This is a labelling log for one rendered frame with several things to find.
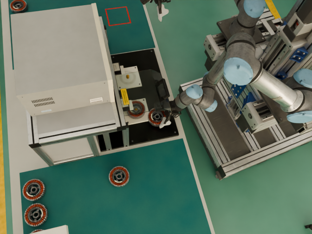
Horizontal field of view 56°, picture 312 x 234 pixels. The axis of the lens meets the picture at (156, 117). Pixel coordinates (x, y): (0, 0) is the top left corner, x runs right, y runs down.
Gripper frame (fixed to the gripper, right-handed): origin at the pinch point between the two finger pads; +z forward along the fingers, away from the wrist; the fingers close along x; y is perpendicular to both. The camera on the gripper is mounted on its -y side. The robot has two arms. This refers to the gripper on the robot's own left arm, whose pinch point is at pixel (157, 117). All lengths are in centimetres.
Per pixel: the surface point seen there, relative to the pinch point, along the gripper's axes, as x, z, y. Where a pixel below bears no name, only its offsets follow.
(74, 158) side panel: -16, 26, -43
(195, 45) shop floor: 106, 42, 98
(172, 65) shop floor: 86, 55, 72
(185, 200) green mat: -49.0, 0.8, 9.3
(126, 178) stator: -32.7, 12.6, -19.0
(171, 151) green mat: -20.1, 2.3, 7.6
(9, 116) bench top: 16, 46, -72
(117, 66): 31.6, -0.1, -21.8
